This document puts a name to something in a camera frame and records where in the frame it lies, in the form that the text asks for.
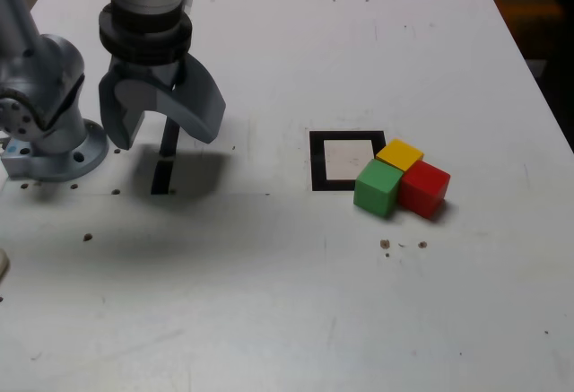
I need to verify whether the black tape strip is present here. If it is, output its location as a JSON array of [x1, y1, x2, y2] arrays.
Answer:
[[150, 114, 181, 196]]

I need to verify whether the red cube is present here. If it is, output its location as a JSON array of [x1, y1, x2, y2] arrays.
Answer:
[[396, 160, 452, 221]]

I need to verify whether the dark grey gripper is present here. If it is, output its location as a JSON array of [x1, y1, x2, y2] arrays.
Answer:
[[98, 52, 228, 151]]

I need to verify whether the green cube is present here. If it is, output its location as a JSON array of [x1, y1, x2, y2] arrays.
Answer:
[[352, 159, 404, 220]]

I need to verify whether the yellow cube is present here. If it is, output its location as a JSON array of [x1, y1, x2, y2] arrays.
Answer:
[[375, 138, 425, 172]]

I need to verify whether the black tape square outline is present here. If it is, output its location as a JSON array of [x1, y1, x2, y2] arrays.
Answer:
[[309, 130, 387, 192]]

